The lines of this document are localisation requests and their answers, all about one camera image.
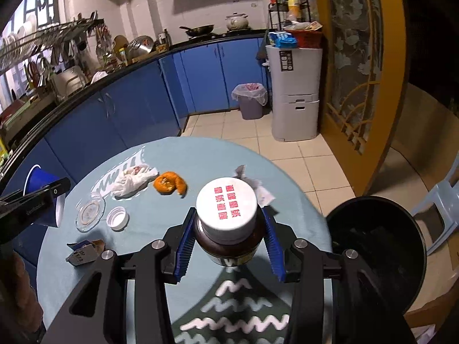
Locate crumpled white paper packaging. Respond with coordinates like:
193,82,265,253
234,165,276,208

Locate wooden cutting board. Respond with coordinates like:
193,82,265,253
113,35,128,61

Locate brown medicine bottle white cap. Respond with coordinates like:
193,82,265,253
193,176,268,266

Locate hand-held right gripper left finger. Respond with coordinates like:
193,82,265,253
43,208,198,344

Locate person's left forearm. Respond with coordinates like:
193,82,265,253
0,251,40,344

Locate steel bowl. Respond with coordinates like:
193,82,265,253
127,35,155,60

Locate blue kitchen base cabinets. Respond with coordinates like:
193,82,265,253
0,38,269,280

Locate blue packet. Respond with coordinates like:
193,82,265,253
268,32,299,48

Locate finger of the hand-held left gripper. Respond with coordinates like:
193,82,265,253
39,178,71,206

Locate round glass dish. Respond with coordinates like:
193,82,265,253
75,193,106,233

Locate light blue plastic chair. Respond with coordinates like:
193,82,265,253
412,158,459,257

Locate white storage cabinet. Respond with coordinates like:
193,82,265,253
265,45,323,142

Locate white cooking pot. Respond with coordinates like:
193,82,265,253
225,12,250,31

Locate light blue patterned tablecloth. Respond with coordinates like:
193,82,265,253
36,137,332,344

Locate crumpled white tissue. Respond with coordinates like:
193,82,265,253
111,164,159,198

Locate orange peel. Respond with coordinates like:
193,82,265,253
153,172,188,198

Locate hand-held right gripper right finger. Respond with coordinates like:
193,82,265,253
260,206,417,344

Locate black trash bin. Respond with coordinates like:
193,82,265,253
324,196,427,316

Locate red plastic basket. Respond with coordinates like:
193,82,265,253
285,29,323,49

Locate torn brown carton piece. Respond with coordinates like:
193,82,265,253
65,238,106,266

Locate black wire rack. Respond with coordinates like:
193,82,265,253
268,0,311,31

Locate grey trash can with bag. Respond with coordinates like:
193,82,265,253
231,83,268,120

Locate yellow framed glass door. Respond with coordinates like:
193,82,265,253
316,0,411,196

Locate dark hanging bag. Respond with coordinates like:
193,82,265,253
256,34,269,65

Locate black wok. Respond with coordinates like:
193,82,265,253
179,24,215,38

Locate metal dish rack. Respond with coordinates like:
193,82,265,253
0,18,104,69

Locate blue paper cup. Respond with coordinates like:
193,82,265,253
22,164,67,228

